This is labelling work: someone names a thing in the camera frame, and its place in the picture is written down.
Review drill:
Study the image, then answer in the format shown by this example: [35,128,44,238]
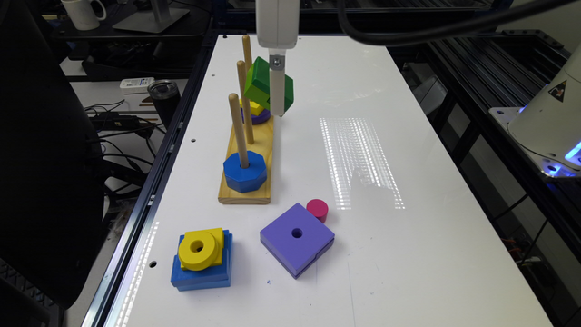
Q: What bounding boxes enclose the wooden peg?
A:
[242,35,252,71]
[228,93,250,169]
[236,60,254,144]

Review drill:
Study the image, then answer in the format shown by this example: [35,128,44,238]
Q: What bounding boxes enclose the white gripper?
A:
[256,0,300,116]

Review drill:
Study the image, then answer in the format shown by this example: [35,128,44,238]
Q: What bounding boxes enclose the purple round disc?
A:
[251,109,271,125]

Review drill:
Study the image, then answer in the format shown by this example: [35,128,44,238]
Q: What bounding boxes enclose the yellow ring block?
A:
[178,228,225,272]

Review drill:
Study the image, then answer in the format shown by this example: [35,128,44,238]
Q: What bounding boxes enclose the blue octagon block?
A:
[223,151,267,193]

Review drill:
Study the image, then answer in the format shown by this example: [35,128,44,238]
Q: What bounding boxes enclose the blue square block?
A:
[171,230,232,292]

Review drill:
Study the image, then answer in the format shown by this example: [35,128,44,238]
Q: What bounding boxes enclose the wooden peg base board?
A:
[218,117,274,204]

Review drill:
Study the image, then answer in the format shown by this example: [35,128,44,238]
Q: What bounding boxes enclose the black office chair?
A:
[1,1,103,309]

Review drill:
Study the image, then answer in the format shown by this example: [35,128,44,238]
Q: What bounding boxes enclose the black tumbler cup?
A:
[147,80,181,127]

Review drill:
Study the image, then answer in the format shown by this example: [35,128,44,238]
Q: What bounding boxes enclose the rear wooden peg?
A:
[242,35,252,71]

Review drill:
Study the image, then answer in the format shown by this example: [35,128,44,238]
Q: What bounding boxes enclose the green square block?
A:
[244,56,294,112]

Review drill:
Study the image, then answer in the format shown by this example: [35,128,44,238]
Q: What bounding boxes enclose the small yellow square block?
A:
[249,101,265,116]

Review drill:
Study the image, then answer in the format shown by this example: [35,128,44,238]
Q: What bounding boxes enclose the middle wooden peg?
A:
[236,60,254,144]

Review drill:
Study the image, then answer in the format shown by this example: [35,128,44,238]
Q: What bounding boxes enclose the monitor stand base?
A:
[113,0,190,34]

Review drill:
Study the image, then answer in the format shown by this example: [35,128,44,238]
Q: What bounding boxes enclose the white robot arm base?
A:
[488,49,580,179]

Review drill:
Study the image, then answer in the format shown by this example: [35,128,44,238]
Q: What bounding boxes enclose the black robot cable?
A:
[335,0,581,47]

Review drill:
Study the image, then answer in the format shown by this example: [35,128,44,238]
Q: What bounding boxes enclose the large purple square block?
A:
[260,203,335,279]

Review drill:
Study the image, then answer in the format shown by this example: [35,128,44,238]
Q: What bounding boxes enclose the front wooden peg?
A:
[228,93,250,169]

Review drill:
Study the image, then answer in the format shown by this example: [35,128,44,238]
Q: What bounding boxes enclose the pink cylinder block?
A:
[306,199,329,223]

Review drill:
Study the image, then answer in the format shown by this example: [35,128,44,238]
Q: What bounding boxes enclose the white mug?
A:
[61,0,107,31]

